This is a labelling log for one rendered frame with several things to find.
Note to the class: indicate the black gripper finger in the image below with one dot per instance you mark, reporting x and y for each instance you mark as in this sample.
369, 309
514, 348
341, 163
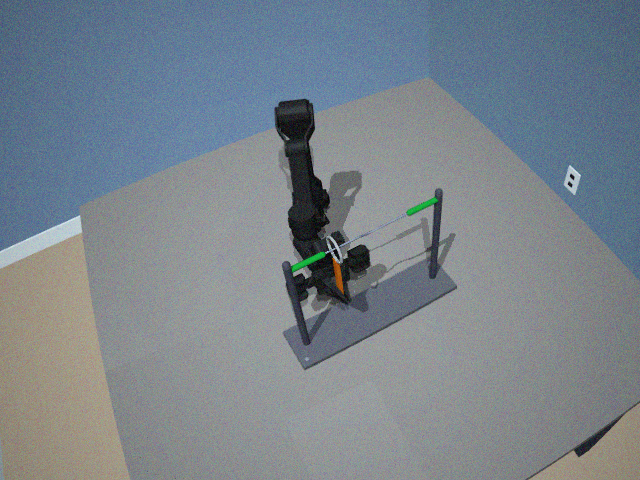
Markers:
326, 286
345, 278

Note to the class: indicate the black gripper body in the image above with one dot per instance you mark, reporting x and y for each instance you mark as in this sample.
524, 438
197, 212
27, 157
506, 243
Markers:
358, 260

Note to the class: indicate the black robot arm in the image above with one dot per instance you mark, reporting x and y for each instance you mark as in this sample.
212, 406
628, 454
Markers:
306, 217

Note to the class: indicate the orange handle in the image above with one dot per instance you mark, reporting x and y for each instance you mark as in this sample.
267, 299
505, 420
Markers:
336, 262

